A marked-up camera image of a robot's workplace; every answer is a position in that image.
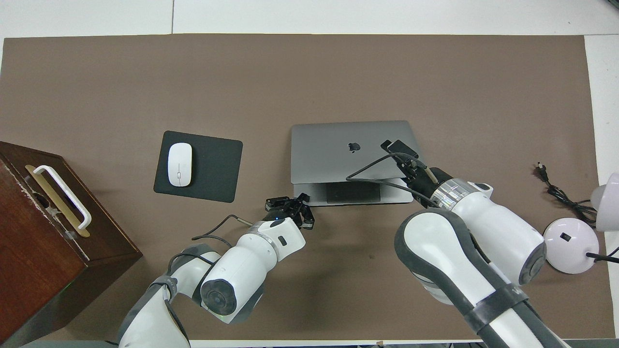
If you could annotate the brown paper table mat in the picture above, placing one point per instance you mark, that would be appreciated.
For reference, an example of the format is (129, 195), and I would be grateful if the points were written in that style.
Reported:
(309, 77)

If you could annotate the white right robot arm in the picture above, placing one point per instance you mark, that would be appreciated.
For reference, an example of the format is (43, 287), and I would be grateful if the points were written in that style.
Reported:
(483, 251)

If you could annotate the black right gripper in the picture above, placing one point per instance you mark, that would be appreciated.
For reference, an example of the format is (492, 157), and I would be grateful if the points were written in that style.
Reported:
(420, 176)

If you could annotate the grey laptop computer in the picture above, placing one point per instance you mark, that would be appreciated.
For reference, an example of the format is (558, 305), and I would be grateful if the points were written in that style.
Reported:
(333, 154)

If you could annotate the black mouse pad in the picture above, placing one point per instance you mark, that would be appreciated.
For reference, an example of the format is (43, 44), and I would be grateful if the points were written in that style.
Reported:
(215, 169)

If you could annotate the white desk lamp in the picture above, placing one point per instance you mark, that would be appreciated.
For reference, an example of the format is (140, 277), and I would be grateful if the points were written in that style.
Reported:
(570, 246)

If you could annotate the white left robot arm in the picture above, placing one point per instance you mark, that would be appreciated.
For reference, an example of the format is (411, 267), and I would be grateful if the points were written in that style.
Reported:
(251, 261)

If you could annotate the white computer mouse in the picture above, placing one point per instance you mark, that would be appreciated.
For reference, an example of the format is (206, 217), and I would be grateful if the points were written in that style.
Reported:
(180, 164)

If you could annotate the brown wooden box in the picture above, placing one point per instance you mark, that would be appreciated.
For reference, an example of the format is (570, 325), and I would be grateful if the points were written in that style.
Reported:
(38, 251)

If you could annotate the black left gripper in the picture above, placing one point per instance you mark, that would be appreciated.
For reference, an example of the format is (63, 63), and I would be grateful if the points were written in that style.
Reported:
(285, 211)

